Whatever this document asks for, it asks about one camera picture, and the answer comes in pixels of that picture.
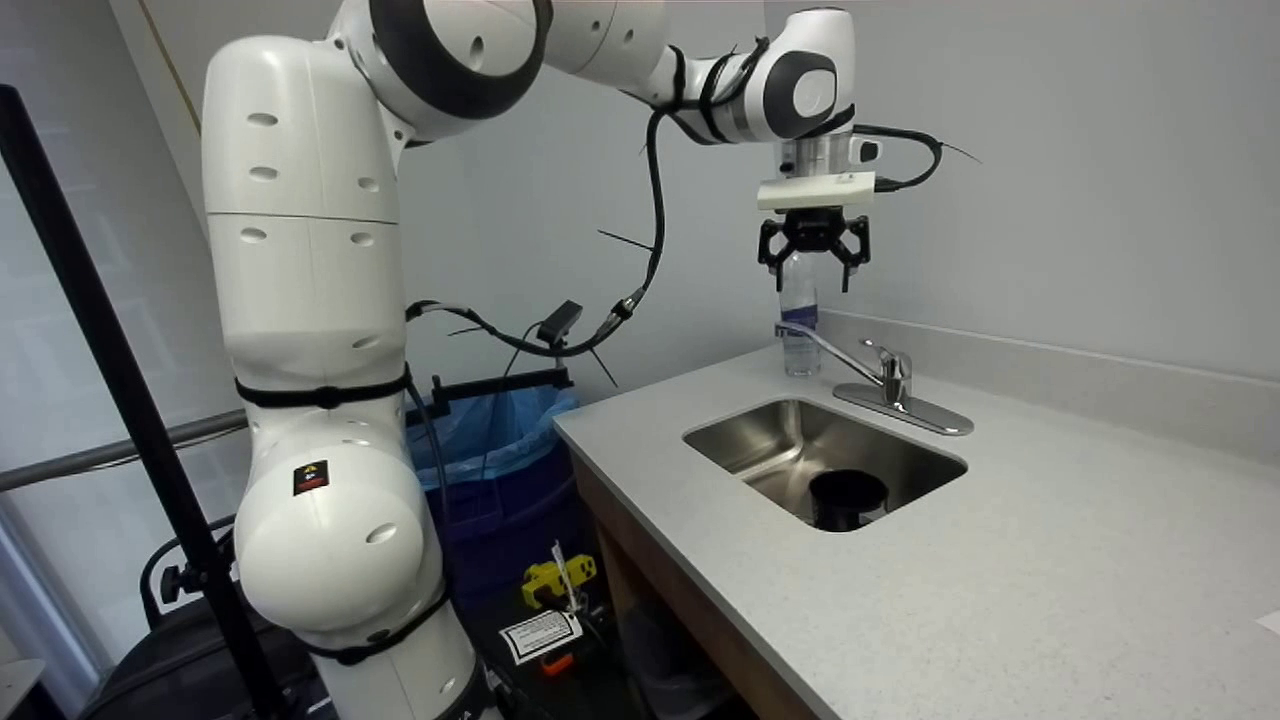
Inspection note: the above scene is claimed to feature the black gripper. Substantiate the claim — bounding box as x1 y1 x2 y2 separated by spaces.
753 204 877 301

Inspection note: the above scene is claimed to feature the black camera cable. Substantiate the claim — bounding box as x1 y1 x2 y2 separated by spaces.
852 119 947 195

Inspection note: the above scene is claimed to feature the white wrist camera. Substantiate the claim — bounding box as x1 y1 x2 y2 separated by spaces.
826 129 887 177

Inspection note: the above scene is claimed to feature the black cup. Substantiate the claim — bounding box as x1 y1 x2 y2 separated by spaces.
803 462 896 534

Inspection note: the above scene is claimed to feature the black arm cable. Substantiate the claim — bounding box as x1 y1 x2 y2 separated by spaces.
399 35 776 362

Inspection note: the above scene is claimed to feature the white label tag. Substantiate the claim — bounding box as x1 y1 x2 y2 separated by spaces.
495 606 586 668

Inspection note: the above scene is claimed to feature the trash bin with blue bag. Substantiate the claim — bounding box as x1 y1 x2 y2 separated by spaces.
406 371 608 633

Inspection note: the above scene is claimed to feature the black clamp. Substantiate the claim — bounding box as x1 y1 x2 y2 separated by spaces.
529 295 586 362

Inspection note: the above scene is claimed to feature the clear smartwater bottle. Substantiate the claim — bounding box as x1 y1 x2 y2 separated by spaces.
776 250 824 379

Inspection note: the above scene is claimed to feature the stainless steel sink basin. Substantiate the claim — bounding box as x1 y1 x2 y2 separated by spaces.
679 393 971 538

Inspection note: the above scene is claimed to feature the chrome faucet base with handle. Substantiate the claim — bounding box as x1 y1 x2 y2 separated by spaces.
826 333 979 440

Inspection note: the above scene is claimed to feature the black bag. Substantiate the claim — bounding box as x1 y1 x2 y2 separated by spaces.
76 523 331 720

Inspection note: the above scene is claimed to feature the yellow tool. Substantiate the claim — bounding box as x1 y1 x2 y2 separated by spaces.
517 547 603 616

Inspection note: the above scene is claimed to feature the white gripper mounting plate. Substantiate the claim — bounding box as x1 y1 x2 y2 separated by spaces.
753 168 885 215

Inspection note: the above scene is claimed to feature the black tripod pole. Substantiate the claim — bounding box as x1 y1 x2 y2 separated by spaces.
0 83 291 720

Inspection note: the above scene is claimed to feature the wooden counter cabinet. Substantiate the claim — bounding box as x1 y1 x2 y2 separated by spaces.
567 451 812 720

